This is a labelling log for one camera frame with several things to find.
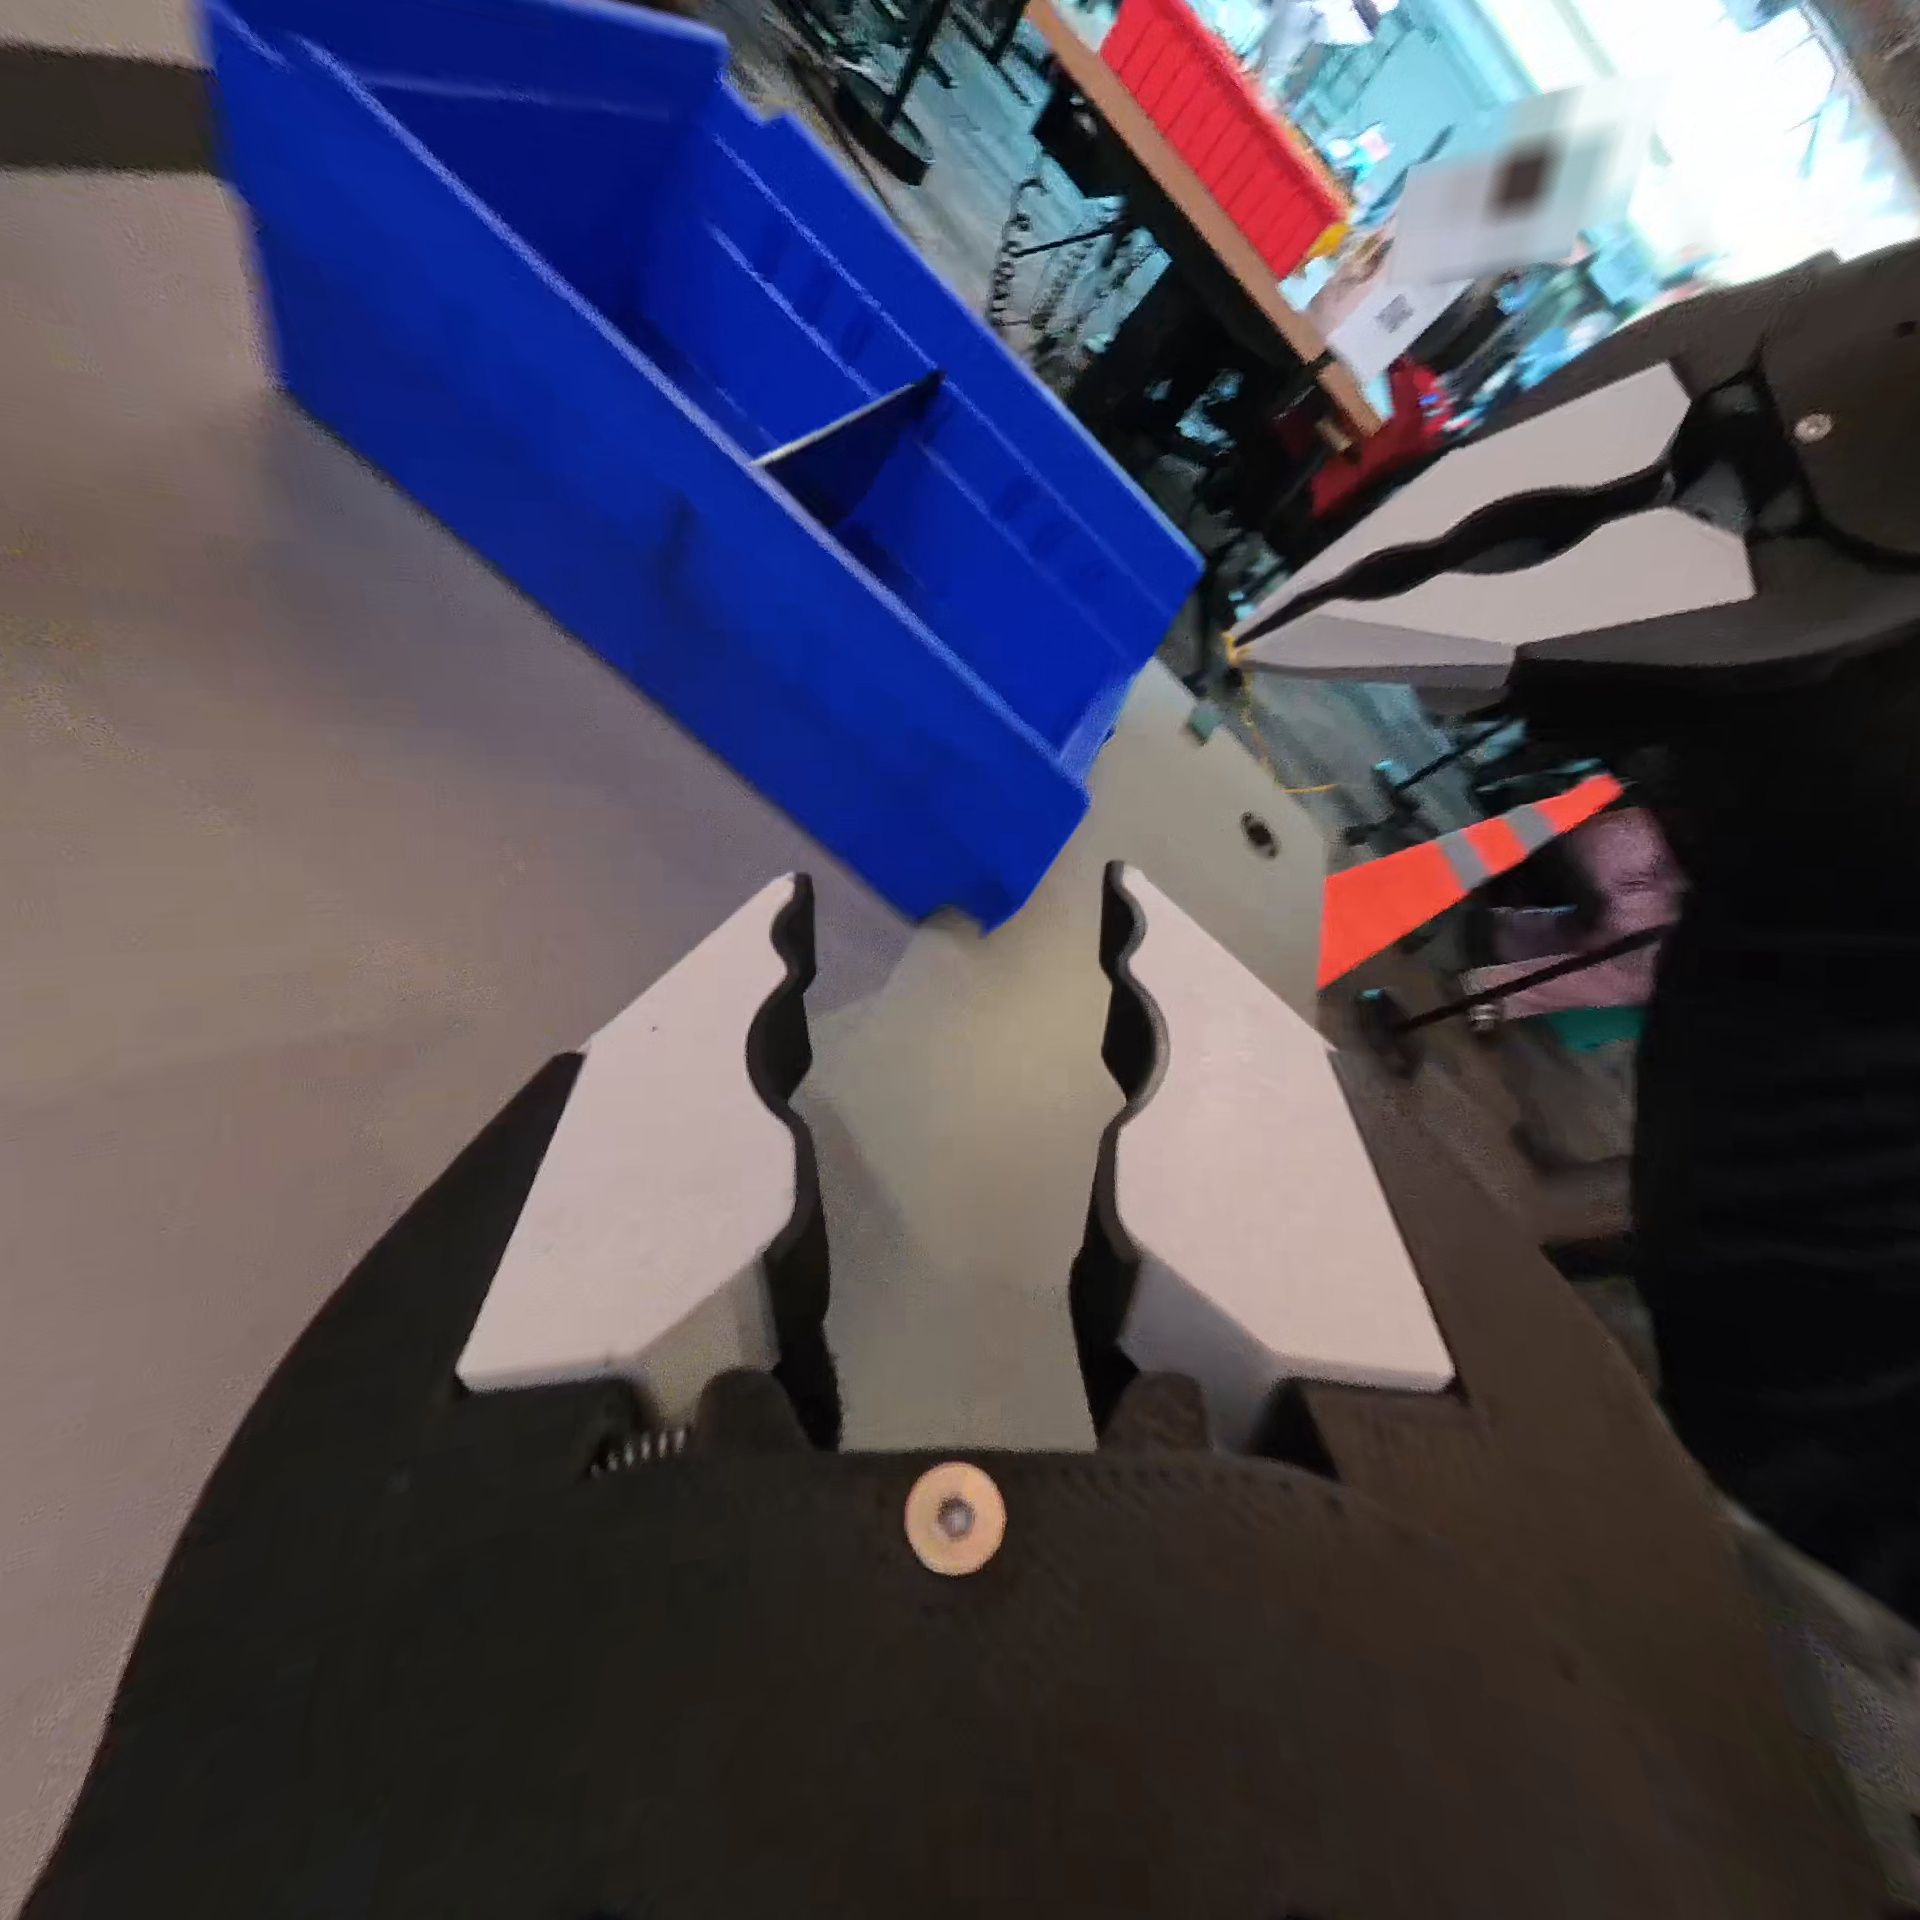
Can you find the red storage bin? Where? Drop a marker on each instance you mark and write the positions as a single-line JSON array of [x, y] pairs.
[[1225, 120]]

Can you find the person's right forearm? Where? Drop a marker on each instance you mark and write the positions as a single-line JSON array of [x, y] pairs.
[[1786, 1050]]

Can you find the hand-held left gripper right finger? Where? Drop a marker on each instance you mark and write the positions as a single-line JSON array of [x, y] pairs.
[[1276, 1201]]

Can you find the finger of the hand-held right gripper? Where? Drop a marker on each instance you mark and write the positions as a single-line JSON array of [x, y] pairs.
[[1577, 593], [1531, 465]]

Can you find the orange traffic cone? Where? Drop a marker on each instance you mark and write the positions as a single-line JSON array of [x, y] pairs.
[[1425, 885]]

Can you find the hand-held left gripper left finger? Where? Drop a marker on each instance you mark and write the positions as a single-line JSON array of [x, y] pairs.
[[645, 1201]]

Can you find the black bin divider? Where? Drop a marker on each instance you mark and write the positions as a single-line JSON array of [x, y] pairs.
[[863, 434]]

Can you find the wooden work table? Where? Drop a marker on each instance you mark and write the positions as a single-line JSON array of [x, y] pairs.
[[1314, 352]]

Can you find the blue storage bin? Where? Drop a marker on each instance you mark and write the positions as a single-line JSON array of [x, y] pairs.
[[525, 376]]

